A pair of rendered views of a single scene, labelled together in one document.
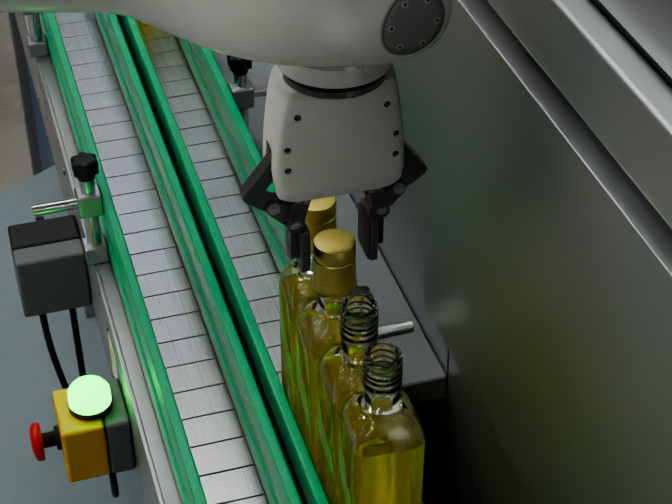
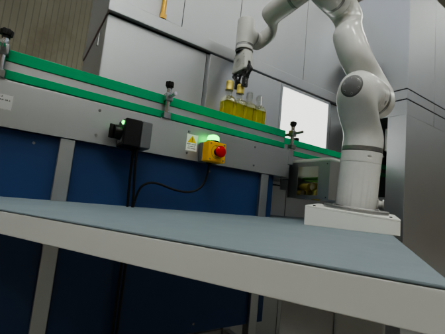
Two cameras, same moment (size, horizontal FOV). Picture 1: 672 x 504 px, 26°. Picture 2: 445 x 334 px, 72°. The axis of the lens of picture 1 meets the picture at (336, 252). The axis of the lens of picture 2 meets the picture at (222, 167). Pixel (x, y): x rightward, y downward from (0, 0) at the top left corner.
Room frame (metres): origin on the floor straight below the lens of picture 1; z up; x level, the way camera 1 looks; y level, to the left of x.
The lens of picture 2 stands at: (1.32, 1.28, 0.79)
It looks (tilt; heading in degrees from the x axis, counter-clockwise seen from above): 7 degrees up; 254
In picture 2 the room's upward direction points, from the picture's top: 6 degrees clockwise
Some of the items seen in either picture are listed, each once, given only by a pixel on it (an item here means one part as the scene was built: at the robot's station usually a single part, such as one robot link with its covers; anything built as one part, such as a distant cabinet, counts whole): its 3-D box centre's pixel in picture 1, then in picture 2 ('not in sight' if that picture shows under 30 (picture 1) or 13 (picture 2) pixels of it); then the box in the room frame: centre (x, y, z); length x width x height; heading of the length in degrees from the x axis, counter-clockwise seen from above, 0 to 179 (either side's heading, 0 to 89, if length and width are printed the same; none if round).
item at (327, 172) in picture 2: not in sight; (315, 182); (0.55, 0.10, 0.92); 0.27 x 0.17 x 0.15; 107
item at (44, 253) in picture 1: (49, 266); (134, 136); (1.34, 0.34, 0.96); 0.08 x 0.08 x 0.08; 17
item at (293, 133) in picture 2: not in sight; (288, 136); (0.68, 0.06, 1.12); 0.17 x 0.03 x 0.12; 107
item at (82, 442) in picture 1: (91, 432); (212, 153); (1.07, 0.25, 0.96); 0.07 x 0.07 x 0.07; 17
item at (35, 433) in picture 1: (47, 439); (219, 152); (1.06, 0.30, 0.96); 0.04 x 0.03 x 0.04; 17
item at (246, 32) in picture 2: not in sight; (246, 33); (0.90, 0.00, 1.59); 0.09 x 0.08 x 0.13; 26
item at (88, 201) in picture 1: (68, 214); (170, 99); (1.24, 0.28, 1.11); 0.07 x 0.04 x 0.13; 107
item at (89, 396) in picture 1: (89, 394); (213, 138); (1.07, 0.25, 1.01); 0.04 x 0.04 x 0.03
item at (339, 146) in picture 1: (334, 121); (243, 61); (0.91, 0.00, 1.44); 0.10 x 0.07 x 0.11; 106
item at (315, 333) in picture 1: (335, 401); (237, 122); (0.91, 0.00, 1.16); 0.06 x 0.06 x 0.21; 16
